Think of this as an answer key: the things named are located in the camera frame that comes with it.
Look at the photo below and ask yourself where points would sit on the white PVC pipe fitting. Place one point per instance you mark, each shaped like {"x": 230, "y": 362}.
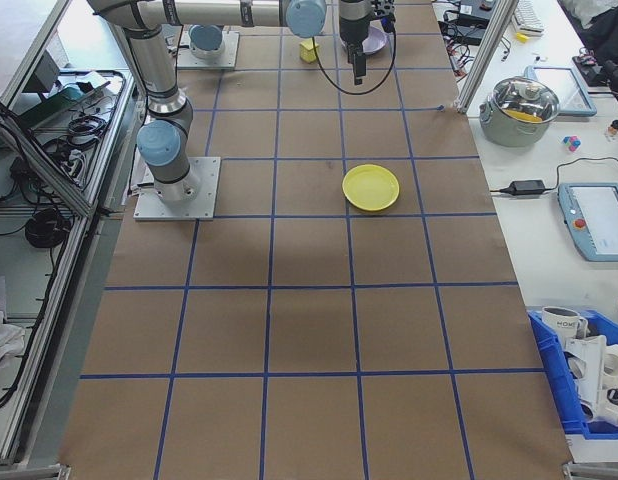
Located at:
{"x": 591, "y": 365}
{"x": 609, "y": 415}

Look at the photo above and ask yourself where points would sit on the small figure bottle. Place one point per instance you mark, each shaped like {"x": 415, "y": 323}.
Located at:
{"x": 614, "y": 131}

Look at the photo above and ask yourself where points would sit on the aluminium profile post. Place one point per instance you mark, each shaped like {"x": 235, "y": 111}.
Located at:
{"x": 485, "y": 52}

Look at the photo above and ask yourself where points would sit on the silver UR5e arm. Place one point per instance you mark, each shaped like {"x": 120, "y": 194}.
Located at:
{"x": 206, "y": 40}
{"x": 159, "y": 60}

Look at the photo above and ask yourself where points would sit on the purple plastic plate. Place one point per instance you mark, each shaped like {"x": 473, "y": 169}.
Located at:
{"x": 376, "y": 42}

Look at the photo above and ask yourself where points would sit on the white cloth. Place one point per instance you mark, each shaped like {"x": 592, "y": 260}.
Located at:
{"x": 1, "y": 340}

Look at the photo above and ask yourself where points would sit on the black box with white label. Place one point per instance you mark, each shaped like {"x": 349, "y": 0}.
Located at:
{"x": 469, "y": 10}

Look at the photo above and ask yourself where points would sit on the grey power supply box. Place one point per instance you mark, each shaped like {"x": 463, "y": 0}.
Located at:
{"x": 44, "y": 70}

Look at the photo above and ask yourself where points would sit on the green circuit board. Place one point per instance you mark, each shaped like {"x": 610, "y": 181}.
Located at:
{"x": 59, "y": 100}

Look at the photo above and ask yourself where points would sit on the grey metal cooking pot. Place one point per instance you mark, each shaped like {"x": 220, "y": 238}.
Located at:
{"x": 514, "y": 130}

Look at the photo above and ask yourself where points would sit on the yellow plastic plate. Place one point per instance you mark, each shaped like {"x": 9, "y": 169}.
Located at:
{"x": 371, "y": 189}

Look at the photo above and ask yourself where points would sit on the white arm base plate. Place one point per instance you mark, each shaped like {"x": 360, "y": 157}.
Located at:
{"x": 229, "y": 55}
{"x": 204, "y": 200}

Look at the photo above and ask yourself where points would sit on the black fabric bag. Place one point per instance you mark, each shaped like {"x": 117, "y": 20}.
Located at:
{"x": 614, "y": 30}

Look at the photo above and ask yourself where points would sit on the blue plastic bin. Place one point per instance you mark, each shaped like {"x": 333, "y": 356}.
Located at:
{"x": 554, "y": 380}

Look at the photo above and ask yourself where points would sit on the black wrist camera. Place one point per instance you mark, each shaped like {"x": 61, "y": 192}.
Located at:
{"x": 383, "y": 7}

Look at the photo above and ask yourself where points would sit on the yellow foam block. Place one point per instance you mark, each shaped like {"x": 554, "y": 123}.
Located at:
{"x": 308, "y": 52}

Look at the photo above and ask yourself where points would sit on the black power adapter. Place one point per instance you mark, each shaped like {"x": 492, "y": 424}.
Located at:
{"x": 526, "y": 187}
{"x": 474, "y": 34}

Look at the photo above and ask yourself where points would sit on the V-shaped metal bar frame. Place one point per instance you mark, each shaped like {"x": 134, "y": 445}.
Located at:
{"x": 44, "y": 340}

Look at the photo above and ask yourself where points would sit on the small yellow block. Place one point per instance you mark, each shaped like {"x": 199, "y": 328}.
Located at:
{"x": 522, "y": 36}

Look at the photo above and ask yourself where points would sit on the white printed mug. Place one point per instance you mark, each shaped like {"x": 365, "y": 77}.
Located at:
{"x": 559, "y": 325}

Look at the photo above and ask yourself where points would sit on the multicoloured cube toy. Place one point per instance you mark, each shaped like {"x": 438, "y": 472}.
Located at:
{"x": 570, "y": 143}

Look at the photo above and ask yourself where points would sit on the white keyboard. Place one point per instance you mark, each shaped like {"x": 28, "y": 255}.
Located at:
{"x": 529, "y": 17}

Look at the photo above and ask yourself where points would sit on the glass pot lid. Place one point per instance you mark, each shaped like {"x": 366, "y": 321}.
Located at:
{"x": 509, "y": 95}

